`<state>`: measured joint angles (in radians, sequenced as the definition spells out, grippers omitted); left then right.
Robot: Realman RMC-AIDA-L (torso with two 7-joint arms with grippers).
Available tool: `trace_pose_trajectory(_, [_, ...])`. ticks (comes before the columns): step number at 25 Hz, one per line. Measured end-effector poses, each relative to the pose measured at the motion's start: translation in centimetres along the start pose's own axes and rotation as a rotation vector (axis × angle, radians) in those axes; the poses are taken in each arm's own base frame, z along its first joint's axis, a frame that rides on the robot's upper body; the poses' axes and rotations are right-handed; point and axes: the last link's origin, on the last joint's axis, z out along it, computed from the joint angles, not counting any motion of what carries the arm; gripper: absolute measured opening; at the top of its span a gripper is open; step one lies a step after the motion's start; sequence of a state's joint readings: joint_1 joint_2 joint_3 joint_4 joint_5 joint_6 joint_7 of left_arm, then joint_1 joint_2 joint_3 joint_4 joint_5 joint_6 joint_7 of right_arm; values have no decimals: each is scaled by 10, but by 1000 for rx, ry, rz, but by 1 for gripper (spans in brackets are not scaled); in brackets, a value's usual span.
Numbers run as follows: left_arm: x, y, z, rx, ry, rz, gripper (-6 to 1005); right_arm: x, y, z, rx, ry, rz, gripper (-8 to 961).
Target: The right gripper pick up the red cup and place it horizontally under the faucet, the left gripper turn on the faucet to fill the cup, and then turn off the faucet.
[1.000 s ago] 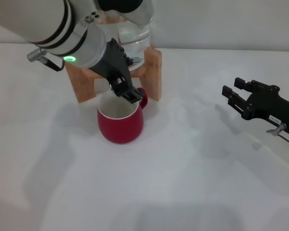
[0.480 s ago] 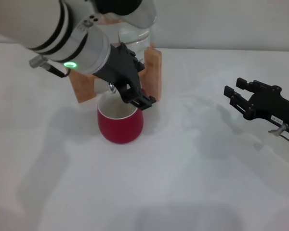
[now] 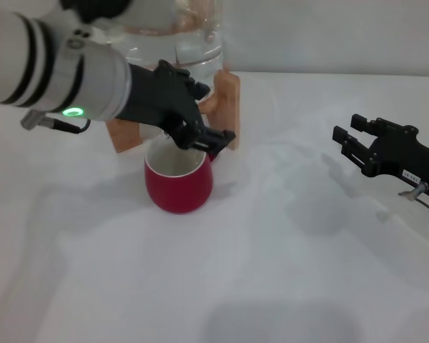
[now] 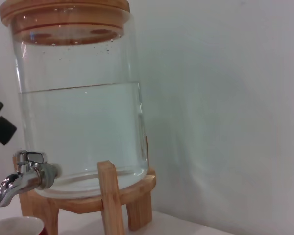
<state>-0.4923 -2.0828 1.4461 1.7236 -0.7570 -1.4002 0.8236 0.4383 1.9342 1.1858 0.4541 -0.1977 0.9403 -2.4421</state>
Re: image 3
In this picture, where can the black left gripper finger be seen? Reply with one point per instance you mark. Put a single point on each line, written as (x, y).
(200, 91)
(211, 141)

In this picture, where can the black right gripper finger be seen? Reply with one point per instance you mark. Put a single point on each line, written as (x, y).
(350, 144)
(370, 123)

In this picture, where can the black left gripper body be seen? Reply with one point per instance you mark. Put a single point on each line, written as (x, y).
(157, 96)

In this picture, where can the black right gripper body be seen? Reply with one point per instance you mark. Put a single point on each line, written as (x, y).
(404, 153)

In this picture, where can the red ceramic cup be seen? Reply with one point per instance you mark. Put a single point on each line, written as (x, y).
(178, 193)

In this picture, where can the wooden dispenser stand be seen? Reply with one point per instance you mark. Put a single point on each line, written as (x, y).
(229, 107)

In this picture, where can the glass water dispenser jar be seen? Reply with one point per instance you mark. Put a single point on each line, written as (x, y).
(196, 35)

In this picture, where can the grey black wrist camera box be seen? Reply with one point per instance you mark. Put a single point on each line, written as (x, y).
(100, 9)

